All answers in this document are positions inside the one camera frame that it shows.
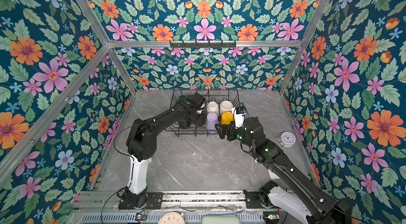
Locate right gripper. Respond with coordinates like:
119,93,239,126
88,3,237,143
215,119,256,151

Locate lilac plastic cup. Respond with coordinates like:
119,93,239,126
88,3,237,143
206,112,218,134

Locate yellow plastic mug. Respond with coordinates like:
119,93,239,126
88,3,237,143
221,111,234,125

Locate cream white octagonal mug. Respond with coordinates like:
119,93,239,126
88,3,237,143
206,100,219,116

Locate white mug red interior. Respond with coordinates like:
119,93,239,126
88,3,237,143
219,100,233,115

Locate black mug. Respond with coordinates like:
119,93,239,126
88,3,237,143
178,118,191,130

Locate green mug white interior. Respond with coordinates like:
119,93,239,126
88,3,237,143
178,95,188,101

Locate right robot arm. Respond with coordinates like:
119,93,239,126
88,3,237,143
215,117,352,224

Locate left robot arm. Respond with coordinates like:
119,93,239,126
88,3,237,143
119,93,207,209

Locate small white alarm clock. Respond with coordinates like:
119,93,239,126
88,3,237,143
279,132,296,148

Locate white box right side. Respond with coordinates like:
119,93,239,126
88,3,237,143
267,169,280,181

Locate green sponge block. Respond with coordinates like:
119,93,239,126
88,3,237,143
200,216,241,224

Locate round beige plate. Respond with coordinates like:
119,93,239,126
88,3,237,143
158,212,186,224

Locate black wire dish rack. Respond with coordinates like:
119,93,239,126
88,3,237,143
165,89,240,137

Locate black hook rail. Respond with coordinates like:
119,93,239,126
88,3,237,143
169,41,237,49

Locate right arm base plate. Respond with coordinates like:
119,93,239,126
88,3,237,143
243,190,277,209

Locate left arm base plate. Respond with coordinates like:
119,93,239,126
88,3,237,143
118,192,163,210

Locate aluminium front rail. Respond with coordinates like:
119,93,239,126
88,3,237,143
73,190,263,211

